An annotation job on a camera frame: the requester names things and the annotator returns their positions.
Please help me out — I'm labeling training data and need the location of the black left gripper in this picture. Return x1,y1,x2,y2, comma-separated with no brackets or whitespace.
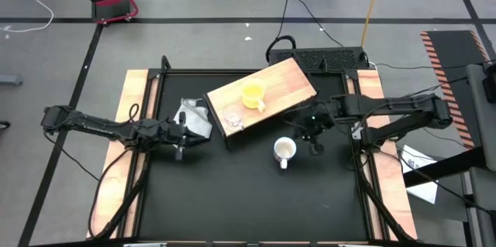
159,111,207,162

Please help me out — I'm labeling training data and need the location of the black perforated case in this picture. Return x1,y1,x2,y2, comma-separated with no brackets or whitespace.
267,46,369,72

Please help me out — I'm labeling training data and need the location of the white paper sheet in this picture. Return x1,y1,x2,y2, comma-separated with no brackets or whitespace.
398,145,439,204

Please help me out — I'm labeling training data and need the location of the black mat with orange stripes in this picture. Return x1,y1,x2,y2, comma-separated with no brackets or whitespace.
420,29,496,151

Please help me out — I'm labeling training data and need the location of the yellow plastic cup with handle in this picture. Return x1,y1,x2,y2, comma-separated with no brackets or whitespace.
240,77,268,114

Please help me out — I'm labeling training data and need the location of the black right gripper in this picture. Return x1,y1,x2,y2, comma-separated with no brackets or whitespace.
293,102,336,156

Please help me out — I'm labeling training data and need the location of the red white patterned mug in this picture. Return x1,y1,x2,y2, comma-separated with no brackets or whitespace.
273,136,298,170

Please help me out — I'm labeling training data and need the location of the black device on desk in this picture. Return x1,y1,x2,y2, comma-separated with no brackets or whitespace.
482,74,496,105

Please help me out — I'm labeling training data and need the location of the black metal bar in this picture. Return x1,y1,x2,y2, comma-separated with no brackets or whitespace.
402,146,487,188

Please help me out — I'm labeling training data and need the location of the white cloth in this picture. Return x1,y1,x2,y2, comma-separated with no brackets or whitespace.
172,98,213,140

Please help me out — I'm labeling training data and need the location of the light wooden side panel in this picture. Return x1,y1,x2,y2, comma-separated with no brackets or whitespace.
356,69,419,240
87,69,160,239

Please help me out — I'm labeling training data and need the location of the clear glass cup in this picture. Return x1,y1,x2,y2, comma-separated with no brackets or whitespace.
222,102,246,131

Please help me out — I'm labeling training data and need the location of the yellow cable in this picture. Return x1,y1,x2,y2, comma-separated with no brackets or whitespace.
360,0,386,47

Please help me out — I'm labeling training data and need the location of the grey metal bar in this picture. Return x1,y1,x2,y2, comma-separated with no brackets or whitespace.
0,74,23,87

